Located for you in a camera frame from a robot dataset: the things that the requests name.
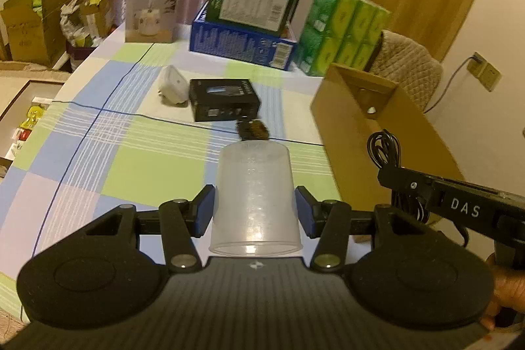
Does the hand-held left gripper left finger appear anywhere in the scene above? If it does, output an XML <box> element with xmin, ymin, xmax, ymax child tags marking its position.
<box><xmin>84</xmin><ymin>184</ymin><xmax>217</xmax><ymax>274</ymax></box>

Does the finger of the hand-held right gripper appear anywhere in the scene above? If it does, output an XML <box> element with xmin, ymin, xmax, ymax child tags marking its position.
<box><xmin>378</xmin><ymin>166</ymin><xmax>435</xmax><ymax>207</ymax></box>

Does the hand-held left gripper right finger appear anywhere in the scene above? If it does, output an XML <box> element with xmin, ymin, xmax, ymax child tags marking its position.
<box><xmin>296</xmin><ymin>186</ymin><xmax>435</xmax><ymax>274</ymax></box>

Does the black cable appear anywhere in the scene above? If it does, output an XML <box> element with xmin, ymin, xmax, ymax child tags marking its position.
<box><xmin>366</xmin><ymin>129</ymin><xmax>470</xmax><ymax>248</ymax></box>

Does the clear plastic measuring cup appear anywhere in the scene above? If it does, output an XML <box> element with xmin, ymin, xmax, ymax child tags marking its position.
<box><xmin>208</xmin><ymin>141</ymin><xmax>305</xmax><ymax>257</ymax></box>

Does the dark bristle brush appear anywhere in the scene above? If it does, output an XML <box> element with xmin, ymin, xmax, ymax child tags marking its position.
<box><xmin>235</xmin><ymin>119</ymin><xmax>270</xmax><ymax>141</ymax></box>

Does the black shaver box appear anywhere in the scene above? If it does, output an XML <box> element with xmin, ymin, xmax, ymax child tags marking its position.
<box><xmin>189</xmin><ymin>78</ymin><xmax>263</xmax><ymax>123</ymax></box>

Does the white plug adapter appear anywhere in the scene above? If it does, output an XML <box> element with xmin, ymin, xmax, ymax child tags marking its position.
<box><xmin>158</xmin><ymin>65</ymin><xmax>191</xmax><ymax>107</ymax></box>

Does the person's right hand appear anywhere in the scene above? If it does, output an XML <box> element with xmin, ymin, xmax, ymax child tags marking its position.
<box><xmin>481</xmin><ymin>256</ymin><xmax>525</xmax><ymax>331</ymax></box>

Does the checked tablecloth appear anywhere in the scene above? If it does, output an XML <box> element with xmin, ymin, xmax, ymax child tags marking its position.
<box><xmin>0</xmin><ymin>24</ymin><xmax>341</xmax><ymax>326</ymax></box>

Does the green tissue multipack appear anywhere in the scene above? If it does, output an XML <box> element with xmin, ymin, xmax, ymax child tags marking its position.
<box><xmin>295</xmin><ymin>0</ymin><xmax>392</xmax><ymax>77</ymax></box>

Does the blue box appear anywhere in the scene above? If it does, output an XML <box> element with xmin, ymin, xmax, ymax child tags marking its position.
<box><xmin>189</xmin><ymin>1</ymin><xmax>299</xmax><ymax>72</ymax></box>

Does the yellow toy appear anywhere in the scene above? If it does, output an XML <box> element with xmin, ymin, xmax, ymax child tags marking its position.
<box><xmin>21</xmin><ymin>106</ymin><xmax>45</xmax><ymax>129</ymax></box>

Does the dark bin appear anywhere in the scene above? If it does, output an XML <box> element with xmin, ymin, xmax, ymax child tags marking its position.
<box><xmin>66</xmin><ymin>42</ymin><xmax>97</xmax><ymax>61</ymax></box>

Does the white appliance box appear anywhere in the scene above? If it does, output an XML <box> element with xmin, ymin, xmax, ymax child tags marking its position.
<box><xmin>124</xmin><ymin>0</ymin><xmax>182</xmax><ymax>44</ymax></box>

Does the dark green box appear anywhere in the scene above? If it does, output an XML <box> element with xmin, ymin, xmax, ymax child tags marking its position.
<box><xmin>204</xmin><ymin>0</ymin><xmax>297</xmax><ymax>38</ymax></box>

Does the shallow box beside table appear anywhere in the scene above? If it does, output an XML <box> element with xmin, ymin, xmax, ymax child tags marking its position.
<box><xmin>0</xmin><ymin>78</ymin><xmax>66</xmax><ymax>170</ymax></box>

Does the small brown cardboard box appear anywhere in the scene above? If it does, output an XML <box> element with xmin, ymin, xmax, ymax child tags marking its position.
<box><xmin>80</xmin><ymin>0</ymin><xmax>111</xmax><ymax>39</ymax></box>

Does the crumpled clear plastic bag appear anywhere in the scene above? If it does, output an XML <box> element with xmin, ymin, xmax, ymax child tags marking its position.
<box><xmin>61</xmin><ymin>0</ymin><xmax>107</xmax><ymax>47</ymax></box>

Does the large brown cardboard carton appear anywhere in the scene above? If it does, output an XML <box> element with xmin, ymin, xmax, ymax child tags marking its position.
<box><xmin>2</xmin><ymin>0</ymin><xmax>78</xmax><ymax>66</ymax></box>

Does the wall socket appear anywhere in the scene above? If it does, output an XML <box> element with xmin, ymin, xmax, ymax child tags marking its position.
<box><xmin>470</xmin><ymin>52</ymin><xmax>503</xmax><ymax>92</ymax></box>

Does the plugged wall cable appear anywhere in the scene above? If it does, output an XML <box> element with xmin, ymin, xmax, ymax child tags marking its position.
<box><xmin>422</xmin><ymin>51</ymin><xmax>485</xmax><ymax>115</ymax></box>

